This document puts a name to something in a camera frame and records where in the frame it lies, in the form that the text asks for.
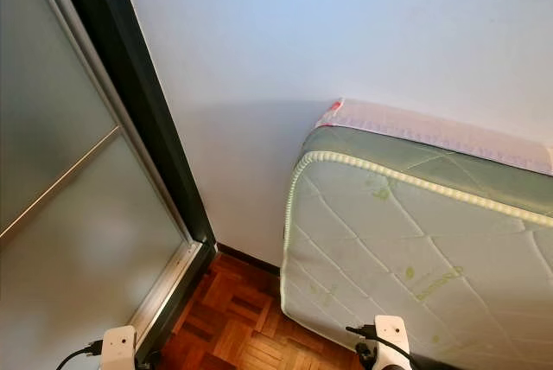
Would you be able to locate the green white quilted mattress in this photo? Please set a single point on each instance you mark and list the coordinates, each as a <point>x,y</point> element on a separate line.
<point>397,240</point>

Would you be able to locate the dark wooden baseboard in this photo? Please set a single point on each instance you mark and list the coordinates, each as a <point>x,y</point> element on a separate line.
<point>251,258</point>

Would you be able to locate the frosted glass wardrobe door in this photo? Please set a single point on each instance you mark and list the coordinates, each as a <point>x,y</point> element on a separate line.
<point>69,214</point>

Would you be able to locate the pink white mattress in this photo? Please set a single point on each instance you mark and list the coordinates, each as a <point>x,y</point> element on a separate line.
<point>423,128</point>

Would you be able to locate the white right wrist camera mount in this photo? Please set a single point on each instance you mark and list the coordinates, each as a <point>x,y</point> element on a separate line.
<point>392,340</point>

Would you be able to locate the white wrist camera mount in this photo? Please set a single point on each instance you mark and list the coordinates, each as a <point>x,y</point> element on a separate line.
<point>118,348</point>
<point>392,340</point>

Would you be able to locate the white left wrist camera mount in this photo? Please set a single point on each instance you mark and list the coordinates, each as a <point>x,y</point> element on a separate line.
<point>118,348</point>

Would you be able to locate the dark wardrobe frame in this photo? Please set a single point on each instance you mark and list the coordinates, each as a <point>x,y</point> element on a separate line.
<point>138,102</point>

